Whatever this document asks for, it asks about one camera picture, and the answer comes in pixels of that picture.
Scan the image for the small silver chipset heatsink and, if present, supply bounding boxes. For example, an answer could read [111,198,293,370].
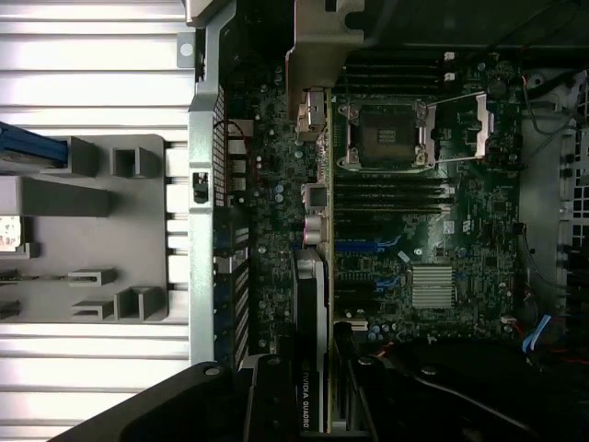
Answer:
[410,264,455,309]

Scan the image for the long blue expansion slot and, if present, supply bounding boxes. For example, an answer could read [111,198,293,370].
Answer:
[334,238,401,253]

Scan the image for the open black PC case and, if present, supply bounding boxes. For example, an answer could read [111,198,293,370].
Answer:
[177,0,589,442]

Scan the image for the green motherboard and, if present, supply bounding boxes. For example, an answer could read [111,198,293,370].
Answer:
[215,45,524,351]

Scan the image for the grey plastic parts rack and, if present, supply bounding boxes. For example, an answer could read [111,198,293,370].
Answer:
[0,133,167,323]

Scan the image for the green RAM stick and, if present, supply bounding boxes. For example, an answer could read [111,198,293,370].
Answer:
[0,273,70,283]

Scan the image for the installed RAM stick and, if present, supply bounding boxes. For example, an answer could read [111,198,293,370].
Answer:
[334,191,451,207]

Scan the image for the silver perforated disk bay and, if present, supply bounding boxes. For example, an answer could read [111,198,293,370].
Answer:
[519,68,589,323]

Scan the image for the silver CPU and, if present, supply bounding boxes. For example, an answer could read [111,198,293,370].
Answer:
[0,215,24,254]

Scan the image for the CPU socket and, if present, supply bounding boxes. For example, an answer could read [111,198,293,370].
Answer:
[338,99,436,171]

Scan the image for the metal socket cover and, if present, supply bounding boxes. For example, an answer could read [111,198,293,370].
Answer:
[436,91,496,160]

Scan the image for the blue flat wire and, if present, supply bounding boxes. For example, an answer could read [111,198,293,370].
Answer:
[524,315,551,354]

